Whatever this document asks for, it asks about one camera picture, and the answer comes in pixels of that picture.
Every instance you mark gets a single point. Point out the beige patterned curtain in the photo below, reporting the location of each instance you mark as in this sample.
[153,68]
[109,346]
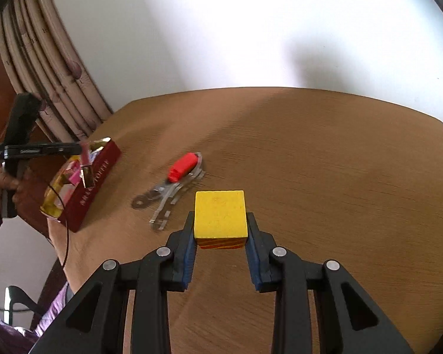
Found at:
[39,58]

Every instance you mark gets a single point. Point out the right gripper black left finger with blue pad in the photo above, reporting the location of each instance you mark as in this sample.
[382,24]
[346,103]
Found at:
[94,320]

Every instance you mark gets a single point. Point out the red gold-lined tin box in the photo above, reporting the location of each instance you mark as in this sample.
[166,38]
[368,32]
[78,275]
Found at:
[66,201]

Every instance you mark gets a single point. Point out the metal clip with red block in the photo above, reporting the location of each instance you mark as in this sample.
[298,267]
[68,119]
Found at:
[183,174]

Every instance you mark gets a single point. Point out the brown wooden door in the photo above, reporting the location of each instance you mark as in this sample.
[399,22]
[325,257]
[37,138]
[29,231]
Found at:
[40,170]

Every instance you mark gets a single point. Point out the pink lipstick tube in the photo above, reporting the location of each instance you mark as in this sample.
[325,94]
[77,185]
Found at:
[86,166]

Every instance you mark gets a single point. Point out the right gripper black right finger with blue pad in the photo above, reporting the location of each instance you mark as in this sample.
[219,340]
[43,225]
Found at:
[348,319]

